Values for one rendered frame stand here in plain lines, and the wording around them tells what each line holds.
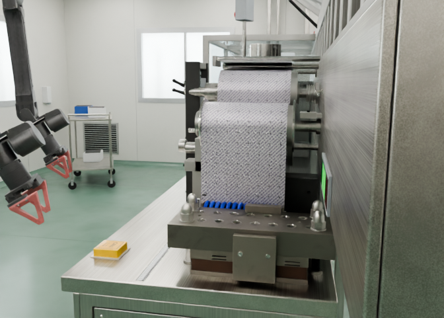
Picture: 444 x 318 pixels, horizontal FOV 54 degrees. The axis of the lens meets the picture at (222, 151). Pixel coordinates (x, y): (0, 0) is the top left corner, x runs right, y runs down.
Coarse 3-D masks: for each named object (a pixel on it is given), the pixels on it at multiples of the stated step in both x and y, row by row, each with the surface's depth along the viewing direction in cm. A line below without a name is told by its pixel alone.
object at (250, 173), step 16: (208, 144) 121; (224, 144) 121; (240, 144) 120; (256, 144) 119; (272, 144) 118; (208, 160) 122; (224, 160) 121; (240, 160) 121; (256, 160) 120; (272, 160) 119; (208, 176) 123; (224, 176) 122; (240, 176) 121; (256, 176) 120; (272, 176) 120; (208, 192) 124; (224, 192) 123; (240, 192) 122; (256, 192) 121; (272, 192) 120
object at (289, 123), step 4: (288, 108) 119; (292, 108) 119; (288, 112) 118; (292, 112) 118; (288, 116) 118; (292, 116) 118; (288, 120) 117; (292, 120) 117; (288, 124) 117; (292, 124) 117; (288, 128) 117; (288, 132) 118; (288, 136) 118; (288, 140) 119; (288, 144) 121
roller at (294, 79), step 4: (292, 72) 143; (296, 72) 143; (292, 76) 141; (296, 76) 141; (292, 80) 140; (296, 80) 140; (292, 84) 139; (296, 84) 139; (292, 88) 139; (296, 88) 139; (292, 92) 139; (296, 92) 139; (292, 96) 139; (296, 96) 139; (292, 100) 140; (296, 100) 140; (292, 104) 141; (296, 104) 140; (296, 108) 142; (296, 112) 144
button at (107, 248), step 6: (108, 240) 124; (96, 246) 120; (102, 246) 120; (108, 246) 120; (114, 246) 120; (120, 246) 120; (126, 246) 123; (96, 252) 118; (102, 252) 118; (108, 252) 117; (114, 252) 117; (120, 252) 119
